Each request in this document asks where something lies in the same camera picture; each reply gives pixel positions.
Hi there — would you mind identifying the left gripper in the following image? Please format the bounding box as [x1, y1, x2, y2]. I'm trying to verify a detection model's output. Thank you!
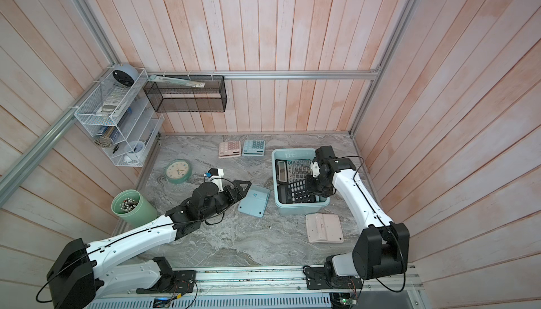
[200, 179, 252, 222]

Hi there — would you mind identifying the large black desk calculator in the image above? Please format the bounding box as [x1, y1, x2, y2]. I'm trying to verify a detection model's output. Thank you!
[275, 160, 312, 184]

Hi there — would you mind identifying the mint green storage box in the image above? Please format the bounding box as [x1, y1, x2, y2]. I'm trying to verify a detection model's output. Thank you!
[272, 148, 330, 216]

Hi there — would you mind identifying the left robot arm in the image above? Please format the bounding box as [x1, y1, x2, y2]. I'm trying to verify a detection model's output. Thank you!
[45, 178, 252, 308]

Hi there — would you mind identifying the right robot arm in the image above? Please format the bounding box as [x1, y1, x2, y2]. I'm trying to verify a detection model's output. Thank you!
[306, 145, 410, 282]

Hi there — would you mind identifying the upturned light blue calculator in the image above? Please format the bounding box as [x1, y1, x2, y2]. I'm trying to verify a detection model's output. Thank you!
[238, 185, 271, 218]

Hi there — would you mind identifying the upturned pink calculator right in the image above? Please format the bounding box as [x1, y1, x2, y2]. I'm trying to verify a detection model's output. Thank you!
[306, 213, 344, 244]

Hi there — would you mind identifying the small pink calculator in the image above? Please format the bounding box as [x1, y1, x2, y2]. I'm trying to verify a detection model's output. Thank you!
[218, 141, 242, 158]

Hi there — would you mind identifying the small teal calculator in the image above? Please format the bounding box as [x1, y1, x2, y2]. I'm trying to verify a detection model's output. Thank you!
[242, 140, 266, 157]

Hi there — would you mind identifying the green round clock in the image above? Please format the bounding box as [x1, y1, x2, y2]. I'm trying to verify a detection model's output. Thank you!
[164, 159, 192, 184]

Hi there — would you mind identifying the green pen cup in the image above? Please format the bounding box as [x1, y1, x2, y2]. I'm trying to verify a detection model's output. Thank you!
[111, 189, 159, 227]

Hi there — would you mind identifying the white mug on shelf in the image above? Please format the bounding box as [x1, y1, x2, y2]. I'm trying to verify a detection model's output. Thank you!
[123, 141, 146, 165]

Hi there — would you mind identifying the black mesh basket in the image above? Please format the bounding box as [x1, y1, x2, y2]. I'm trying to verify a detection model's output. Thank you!
[144, 74, 228, 113]

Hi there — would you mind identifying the ruler on basket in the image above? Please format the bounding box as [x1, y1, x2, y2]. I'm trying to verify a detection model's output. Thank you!
[148, 75, 206, 89]

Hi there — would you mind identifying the grey round alarm clock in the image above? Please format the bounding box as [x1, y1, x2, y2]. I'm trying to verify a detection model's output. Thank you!
[112, 64, 139, 88]

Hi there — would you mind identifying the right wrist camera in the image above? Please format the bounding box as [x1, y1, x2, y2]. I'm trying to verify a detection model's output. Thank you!
[310, 161, 320, 179]

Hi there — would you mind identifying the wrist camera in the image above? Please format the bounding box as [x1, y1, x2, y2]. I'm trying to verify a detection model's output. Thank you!
[310, 161, 320, 179]
[206, 168, 224, 192]

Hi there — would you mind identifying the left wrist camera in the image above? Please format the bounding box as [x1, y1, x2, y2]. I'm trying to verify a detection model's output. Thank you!
[206, 168, 224, 192]

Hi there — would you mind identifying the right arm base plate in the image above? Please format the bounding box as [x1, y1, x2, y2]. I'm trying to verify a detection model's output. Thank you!
[302, 265, 363, 291]

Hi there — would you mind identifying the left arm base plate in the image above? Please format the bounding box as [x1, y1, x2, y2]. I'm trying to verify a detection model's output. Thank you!
[150, 270, 197, 296]

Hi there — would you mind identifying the white wire shelf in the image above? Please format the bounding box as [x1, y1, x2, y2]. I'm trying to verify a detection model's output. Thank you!
[75, 67, 164, 167]

